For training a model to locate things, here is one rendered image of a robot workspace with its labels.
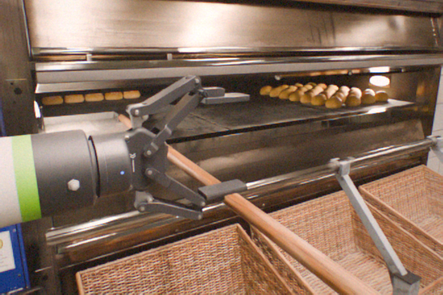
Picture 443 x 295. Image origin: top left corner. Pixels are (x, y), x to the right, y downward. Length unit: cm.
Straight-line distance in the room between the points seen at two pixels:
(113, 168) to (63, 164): 5
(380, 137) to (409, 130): 25
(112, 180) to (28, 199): 8
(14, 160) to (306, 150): 120
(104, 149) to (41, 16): 60
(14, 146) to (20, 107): 57
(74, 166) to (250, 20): 90
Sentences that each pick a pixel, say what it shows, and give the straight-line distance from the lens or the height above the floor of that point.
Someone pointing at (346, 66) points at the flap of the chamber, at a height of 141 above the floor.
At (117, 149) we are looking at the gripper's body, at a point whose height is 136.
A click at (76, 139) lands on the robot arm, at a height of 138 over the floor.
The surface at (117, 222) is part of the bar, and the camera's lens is 67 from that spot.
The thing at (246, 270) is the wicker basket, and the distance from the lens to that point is 131.
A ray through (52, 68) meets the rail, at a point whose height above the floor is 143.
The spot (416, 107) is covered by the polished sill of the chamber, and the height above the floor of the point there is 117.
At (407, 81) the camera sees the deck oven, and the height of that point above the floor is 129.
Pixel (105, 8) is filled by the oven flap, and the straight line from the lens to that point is 99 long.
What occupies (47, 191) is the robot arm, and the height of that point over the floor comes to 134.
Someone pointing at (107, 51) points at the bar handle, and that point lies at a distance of 87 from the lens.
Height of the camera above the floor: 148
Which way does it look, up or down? 14 degrees down
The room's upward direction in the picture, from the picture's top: straight up
